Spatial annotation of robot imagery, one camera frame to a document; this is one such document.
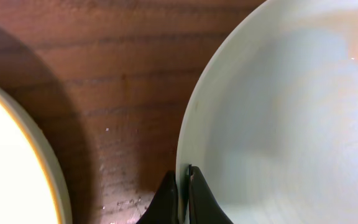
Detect yellow plate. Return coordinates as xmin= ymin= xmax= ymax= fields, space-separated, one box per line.
xmin=0 ymin=103 xmax=61 ymax=224

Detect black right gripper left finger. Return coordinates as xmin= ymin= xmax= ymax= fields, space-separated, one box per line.
xmin=136 ymin=170 xmax=179 ymax=224

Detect light green plate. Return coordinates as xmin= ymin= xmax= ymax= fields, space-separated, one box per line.
xmin=176 ymin=0 xmax=358 ymax=223
xmin=0 ymin=88 xmax=73 ymax=224

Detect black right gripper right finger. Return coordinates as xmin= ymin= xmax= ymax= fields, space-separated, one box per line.
xmin=188 ymin=165 xmax=233 ymax=224

